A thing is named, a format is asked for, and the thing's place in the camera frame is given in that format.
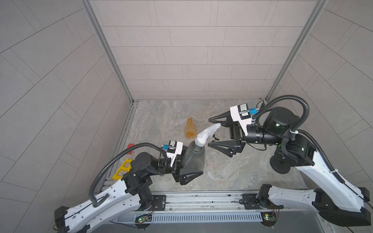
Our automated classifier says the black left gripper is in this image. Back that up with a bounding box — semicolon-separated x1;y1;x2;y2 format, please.
145;147;199;186

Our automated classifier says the clear grey spray bottle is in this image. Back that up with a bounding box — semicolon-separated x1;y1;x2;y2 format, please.
182;140;206;171

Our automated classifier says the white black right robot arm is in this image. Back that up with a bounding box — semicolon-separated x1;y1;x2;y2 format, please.
209;104;372;227

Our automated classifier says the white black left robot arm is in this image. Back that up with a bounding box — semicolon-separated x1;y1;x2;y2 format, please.
54;152;171;233

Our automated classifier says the orange translucent spray bottle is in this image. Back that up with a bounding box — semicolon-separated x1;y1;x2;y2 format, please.
184;117;198;139

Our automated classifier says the yellow triangular spray nozzle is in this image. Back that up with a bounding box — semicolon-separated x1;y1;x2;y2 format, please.
112;159;132;181

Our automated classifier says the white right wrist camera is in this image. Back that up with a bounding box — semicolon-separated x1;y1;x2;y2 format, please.
230;103;258;136

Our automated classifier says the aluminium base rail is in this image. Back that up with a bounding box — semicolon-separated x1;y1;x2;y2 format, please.
96;191;319;229

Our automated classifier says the black corrugated right cable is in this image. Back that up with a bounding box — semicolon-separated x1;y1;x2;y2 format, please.
252;94;346;184

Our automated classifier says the black corrugated cable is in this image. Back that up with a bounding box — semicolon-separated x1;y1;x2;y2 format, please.
88;142;167;208
252;94;346;184

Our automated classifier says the black corrugated left cable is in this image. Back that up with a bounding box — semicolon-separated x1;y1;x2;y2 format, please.
88;142;167;208

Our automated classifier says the aluminium corner frame post right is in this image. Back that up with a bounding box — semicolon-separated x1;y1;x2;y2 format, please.
265;0;328;102

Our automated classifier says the aluminium corner frame post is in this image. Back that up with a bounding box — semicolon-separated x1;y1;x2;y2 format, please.
81;0;134;105
265;0;328;102

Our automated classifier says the aluminium corner frame post left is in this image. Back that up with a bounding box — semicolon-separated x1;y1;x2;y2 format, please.
81;0;134;105

